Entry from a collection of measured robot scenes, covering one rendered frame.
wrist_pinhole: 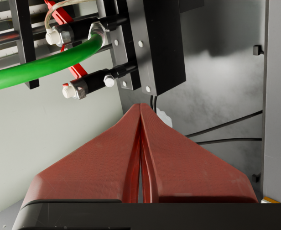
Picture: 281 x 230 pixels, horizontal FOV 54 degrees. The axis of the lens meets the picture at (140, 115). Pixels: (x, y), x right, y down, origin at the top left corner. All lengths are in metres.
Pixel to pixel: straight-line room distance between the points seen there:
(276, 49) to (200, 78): 0.26
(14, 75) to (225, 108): 0.45
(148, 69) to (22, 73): 0.28
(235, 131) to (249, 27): 0.21
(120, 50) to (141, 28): 0.07
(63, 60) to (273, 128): 0.29
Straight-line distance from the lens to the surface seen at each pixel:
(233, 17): 0.52
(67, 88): 0.42
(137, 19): 0.45
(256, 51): 0.51
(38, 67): 0.23
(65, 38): 0.39
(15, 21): 0.55
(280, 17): 0.36
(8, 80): 0.23
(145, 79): 0.48
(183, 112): 0.67
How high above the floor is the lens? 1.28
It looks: 34 degrees down
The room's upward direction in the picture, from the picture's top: 119 degrees counter-clockwise
